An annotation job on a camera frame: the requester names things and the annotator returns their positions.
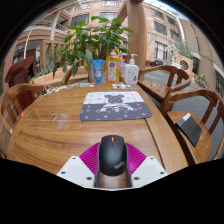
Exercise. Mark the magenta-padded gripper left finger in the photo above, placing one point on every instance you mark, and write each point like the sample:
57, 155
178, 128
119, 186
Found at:
75, 168

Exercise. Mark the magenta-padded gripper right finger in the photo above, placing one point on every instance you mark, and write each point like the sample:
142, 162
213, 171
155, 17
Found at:
148, 168

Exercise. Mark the black computer mouse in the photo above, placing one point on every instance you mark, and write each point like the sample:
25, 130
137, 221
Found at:
112, 155

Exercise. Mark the grey and white mouse pad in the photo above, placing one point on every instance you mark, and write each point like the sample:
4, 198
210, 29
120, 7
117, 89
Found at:
116, 111

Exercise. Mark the red booklet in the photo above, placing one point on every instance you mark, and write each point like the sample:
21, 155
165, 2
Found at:
22, 113

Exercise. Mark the bunch of keys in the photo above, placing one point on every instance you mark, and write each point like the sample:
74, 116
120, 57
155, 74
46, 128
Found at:
44, 90

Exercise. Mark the small white packet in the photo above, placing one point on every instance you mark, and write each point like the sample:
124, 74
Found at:
118, 86

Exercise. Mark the white pump dispenser bottle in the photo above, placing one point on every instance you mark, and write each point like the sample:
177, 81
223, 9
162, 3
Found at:
131, 74

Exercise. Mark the blue squeeze tube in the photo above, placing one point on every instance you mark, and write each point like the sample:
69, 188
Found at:
97, 70

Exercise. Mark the yellow dish soap bottle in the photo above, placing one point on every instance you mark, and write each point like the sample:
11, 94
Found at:
113, 70

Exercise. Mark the dark red wooden lectern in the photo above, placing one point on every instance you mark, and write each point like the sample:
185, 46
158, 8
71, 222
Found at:
20, 71

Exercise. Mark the white stone statue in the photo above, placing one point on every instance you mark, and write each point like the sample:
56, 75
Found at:
173, 53

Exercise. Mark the green leafy potted plant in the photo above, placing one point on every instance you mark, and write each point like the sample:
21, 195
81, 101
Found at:
90, 40

